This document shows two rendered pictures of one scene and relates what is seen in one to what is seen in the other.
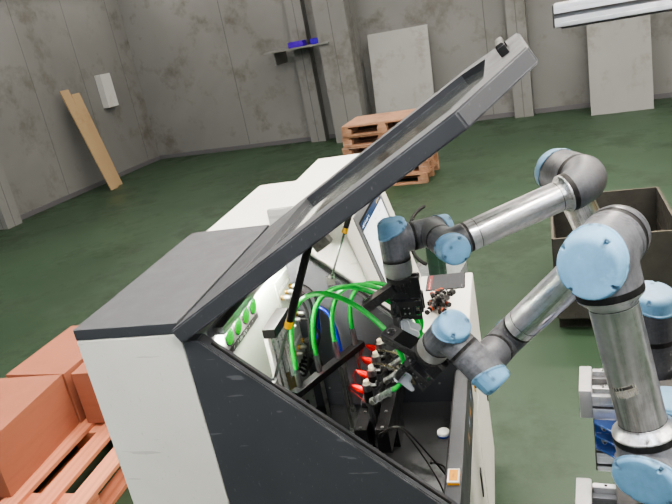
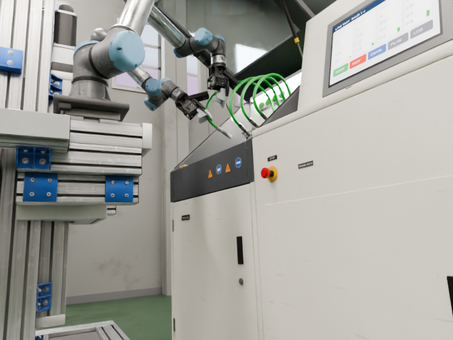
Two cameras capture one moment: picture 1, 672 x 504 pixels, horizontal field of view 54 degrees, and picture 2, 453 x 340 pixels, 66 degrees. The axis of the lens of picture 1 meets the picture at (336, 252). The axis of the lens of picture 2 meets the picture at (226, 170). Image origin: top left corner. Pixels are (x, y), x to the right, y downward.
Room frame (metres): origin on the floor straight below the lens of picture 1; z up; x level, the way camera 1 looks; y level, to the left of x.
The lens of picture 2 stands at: (2.61, -1.37, 0.59)
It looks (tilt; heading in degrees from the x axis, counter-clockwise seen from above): 11 degrees up; 129
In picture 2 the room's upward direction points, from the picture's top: 3 degrees counter-clockwise
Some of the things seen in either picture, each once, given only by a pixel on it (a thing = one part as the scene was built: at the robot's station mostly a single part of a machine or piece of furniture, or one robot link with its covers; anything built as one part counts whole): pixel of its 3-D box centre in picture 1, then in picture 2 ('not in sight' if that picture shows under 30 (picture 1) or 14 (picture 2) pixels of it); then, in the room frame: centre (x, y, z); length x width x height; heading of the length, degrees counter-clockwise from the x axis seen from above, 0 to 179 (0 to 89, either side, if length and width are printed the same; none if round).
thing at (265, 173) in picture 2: not in sight; (267, 173); (2.00, -0.41, 0.80); 0.05 x 0.04 x 0.05; 164
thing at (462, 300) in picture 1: (441, 313); (351, 108); (2.28, -0.35, 0.96); 0.70 x 0.22 x 0.03; 164
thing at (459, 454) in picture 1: (460, 449); (207, 176); (1.58, -0.24, 0.87); 0.62 x 0.04 x 0.16; 164
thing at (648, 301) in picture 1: (650, 310); (92, 65); (1.56, -0.80, 1.20); 0.13 x 0.12 x 0.14; 9
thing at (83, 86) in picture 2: (653, 349); (90, 97); (1.55, -0.80, 1.09); 0.15 x 0.15 x 0.10
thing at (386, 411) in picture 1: (383, 416); not in sight; (1.76, -0.05, 0.91); 0.34 x 0.10 x 0.15; 164
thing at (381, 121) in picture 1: (391, 147); not in sight; (8.43, -0.96, 0.41); 1.10 x 0.75 x 0.82; 66
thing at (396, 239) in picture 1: (394, 239); (218, 48); (1.59, -0.15, 1.53); 0.09 x 0.08 x 0.11; 99
